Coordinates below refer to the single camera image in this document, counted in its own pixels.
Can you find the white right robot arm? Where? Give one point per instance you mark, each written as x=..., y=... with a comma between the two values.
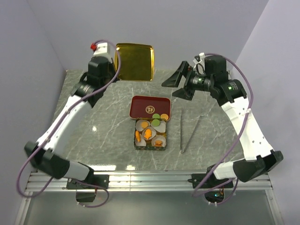
x=259, y=155

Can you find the green gold cookie tin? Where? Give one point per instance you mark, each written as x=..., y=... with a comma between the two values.
x=149, y=145

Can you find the orange fish cookie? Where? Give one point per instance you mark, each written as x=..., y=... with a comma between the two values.
x=148, y=134
x=137, y=136

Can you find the silver metal tongs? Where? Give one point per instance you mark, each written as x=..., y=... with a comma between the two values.
x=187, y=131

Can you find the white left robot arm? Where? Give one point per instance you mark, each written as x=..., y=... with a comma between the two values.
x=45, y=154

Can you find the white paper cup top-left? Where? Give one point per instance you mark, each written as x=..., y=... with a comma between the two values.
x=138, y=127

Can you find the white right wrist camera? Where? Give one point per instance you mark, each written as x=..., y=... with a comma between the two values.
x=199, y=60

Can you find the white paper cup top-right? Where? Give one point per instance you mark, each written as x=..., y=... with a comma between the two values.
x=162, y=127

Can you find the aluminium mounting rail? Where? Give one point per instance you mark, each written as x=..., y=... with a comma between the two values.
x=130, y=181

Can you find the white paper cup centre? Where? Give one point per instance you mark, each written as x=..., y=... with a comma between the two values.
x=153, y=132

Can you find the gold tin lid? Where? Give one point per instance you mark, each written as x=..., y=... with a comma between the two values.
x=136, y=60

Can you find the white paper cup bottom-right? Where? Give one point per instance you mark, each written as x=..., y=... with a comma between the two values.
x=159, y=137

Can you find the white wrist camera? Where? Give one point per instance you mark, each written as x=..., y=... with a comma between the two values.
x=101, y=50
x=199, y=60

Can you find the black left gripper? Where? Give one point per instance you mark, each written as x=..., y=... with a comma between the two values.
x=111, y=66

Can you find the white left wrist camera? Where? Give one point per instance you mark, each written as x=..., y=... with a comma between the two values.
x=101, y=50

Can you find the red rectangular tray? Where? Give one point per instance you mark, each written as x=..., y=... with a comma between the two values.
x=146, y=106

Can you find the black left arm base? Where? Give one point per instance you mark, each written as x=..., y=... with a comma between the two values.
x=86, y=190

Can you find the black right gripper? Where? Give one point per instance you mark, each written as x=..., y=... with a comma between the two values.
x=174, y=80

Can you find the orange round waffle cookie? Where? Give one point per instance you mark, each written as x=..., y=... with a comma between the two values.
x=144, y=124

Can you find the round orange sandwich cookie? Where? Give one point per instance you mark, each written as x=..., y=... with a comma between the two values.
x=158, y=143

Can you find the white paper cup bottom-left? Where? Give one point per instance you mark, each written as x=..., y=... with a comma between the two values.
x=141, y=141

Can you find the green round macaron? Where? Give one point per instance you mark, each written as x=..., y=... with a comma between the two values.
x=155, y=123
x=156, y=116

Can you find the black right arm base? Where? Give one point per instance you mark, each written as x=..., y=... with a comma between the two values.
x=217, y=195

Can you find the orange pumpkin cookie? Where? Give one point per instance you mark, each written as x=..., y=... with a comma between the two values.
x=164, y=116

